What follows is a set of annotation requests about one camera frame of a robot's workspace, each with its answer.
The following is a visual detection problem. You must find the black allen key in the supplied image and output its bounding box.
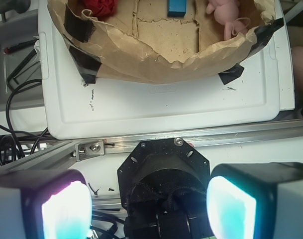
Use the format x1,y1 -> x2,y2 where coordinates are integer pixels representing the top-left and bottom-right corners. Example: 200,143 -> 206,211
6,49 -> 37,92

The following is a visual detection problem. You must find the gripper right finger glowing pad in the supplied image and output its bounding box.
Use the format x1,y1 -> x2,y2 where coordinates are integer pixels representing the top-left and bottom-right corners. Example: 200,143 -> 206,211
206,162 -> 303,239

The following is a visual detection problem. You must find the pink plush bunny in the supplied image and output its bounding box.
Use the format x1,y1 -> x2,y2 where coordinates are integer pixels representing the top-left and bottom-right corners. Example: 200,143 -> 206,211
205,0 -> 250,41

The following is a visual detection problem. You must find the metal corner bracket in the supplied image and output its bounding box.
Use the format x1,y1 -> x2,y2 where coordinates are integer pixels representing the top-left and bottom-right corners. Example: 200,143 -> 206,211
75,139 -> 105,161

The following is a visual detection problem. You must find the brown paper bag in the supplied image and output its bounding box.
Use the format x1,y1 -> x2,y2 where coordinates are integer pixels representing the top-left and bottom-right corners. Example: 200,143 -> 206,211
47,0 -> 284,84

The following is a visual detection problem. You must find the blue rectangular block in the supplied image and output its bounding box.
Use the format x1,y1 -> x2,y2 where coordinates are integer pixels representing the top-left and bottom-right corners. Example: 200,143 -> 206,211
167,0 -> 187,17

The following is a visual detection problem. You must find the aluminium extrusion rail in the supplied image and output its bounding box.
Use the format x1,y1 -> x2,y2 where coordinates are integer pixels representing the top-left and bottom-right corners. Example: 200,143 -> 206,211
0,119 -> 303,180

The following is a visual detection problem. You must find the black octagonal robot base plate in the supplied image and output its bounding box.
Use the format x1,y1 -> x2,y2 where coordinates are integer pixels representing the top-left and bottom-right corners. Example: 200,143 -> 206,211
117,137 -> 210,210

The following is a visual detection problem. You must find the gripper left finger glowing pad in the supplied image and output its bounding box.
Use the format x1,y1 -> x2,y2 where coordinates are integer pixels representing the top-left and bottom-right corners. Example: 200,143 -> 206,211
0,169 -> 92,239

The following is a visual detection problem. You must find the red black marker pen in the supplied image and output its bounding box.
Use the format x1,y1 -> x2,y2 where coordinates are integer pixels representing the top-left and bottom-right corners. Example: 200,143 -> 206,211
3,39 -> 37,54

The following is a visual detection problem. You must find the red crumpled paper ball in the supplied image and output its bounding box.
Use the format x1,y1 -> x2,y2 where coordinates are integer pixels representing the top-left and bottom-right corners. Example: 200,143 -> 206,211
83,0 -> 118,17

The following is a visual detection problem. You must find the black cable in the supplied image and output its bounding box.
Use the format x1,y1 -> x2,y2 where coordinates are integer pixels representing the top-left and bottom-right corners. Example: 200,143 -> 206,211
0,79 -> 51,170

